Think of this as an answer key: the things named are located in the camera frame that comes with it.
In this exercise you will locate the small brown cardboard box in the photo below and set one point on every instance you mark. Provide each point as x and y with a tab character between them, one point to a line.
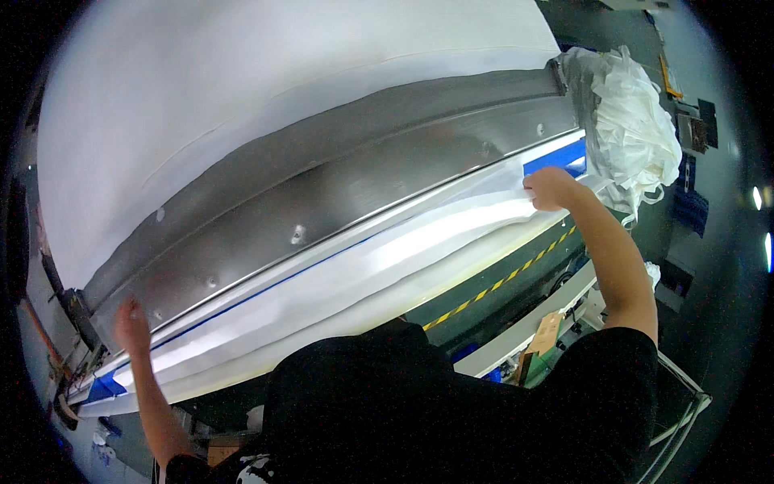
224	449

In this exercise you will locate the blue machine panel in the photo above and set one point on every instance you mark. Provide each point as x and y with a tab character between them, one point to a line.
556	158

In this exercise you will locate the person's left hand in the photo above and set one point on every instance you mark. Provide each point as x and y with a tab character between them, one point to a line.
131	330

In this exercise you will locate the white machine frame rail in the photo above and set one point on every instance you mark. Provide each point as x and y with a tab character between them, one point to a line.
520	333

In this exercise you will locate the person's body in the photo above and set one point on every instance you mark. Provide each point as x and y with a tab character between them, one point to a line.
423	411

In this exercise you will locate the white metal tube frame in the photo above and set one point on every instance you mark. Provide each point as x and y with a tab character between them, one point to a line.
680	417

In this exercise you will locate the large white fabric roll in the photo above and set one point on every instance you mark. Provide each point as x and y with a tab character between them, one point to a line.
242	109

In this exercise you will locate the yellow hand tool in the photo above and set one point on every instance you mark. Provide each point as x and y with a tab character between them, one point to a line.
669	78

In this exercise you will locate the green machine base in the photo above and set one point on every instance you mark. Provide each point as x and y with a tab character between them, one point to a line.
514	290

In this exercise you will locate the pile of white fabric scraps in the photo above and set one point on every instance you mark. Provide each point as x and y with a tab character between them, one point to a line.
632	133

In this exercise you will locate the yellow black hazard tape strip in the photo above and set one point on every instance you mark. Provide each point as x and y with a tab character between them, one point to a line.
502	279

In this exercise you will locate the blue cloth heap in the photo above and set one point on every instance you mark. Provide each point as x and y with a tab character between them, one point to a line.
690	202

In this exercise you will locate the person's right fingers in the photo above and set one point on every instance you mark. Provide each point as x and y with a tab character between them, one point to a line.
532	190

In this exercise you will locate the person's left fingers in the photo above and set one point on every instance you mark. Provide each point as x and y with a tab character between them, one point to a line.
128	307

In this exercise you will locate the person's right hand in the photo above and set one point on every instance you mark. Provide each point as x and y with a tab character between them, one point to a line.
551	187

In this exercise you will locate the long white fabric sheet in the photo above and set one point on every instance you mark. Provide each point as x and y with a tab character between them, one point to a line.
363	278

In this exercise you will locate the stainless steel machine cover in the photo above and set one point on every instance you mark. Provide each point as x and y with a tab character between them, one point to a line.
314	205

